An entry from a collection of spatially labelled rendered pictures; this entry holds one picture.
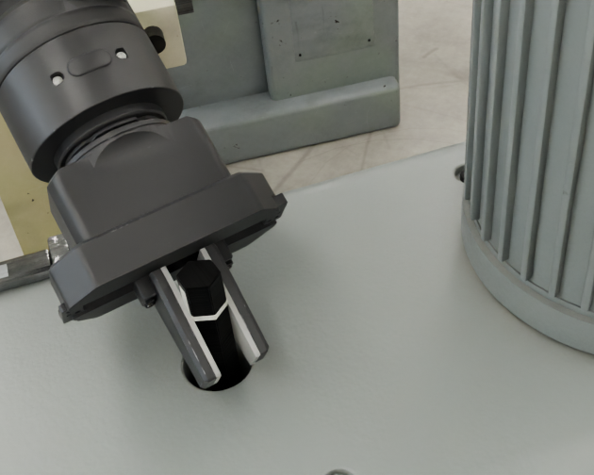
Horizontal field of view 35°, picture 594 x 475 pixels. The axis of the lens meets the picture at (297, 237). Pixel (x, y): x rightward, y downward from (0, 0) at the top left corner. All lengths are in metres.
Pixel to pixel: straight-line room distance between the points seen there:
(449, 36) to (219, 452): 3.82
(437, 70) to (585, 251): 3.57
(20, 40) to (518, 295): 0.28
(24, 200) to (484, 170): 2.18
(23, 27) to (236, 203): 0.14
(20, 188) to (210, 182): 2.12
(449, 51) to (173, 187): 3.69
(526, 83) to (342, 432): 0.19
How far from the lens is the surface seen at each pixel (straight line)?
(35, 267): 0.57
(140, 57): 0.49
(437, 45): 4.17
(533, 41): 0.42
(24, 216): 2.65
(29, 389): 0.52
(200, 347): 0.46
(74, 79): 0.48
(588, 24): 0.39
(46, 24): 0.49
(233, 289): 0.47
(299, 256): 0.55
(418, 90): 3.90
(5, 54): 0.50
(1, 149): 2.51
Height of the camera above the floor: 2.28
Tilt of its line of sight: 44 degrees down
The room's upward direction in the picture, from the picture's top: 7 degrees counter-clockwise
